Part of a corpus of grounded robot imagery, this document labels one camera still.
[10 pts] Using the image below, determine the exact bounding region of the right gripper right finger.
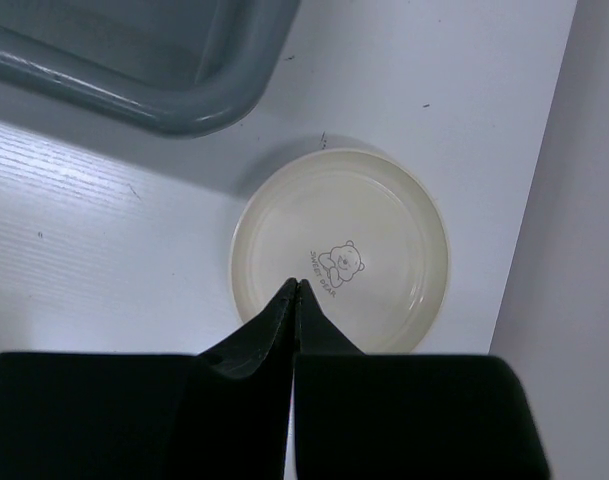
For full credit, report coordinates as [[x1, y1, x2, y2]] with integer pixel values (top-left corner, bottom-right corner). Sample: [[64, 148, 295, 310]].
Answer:
[[294, 280, 369, 479]]

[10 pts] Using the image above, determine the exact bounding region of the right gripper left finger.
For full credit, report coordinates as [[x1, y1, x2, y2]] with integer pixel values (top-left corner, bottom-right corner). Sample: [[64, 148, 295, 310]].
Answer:
[[195, 278, 297, 479]]

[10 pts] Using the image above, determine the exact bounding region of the cream bear plate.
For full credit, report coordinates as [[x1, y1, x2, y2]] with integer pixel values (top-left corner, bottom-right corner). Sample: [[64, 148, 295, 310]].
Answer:
[[229, 149, 450, 353]]

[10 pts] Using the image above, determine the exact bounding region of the grey plastic bin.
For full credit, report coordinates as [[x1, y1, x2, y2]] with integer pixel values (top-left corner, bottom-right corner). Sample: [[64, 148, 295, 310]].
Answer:
[[0, 0, 299, 136]]

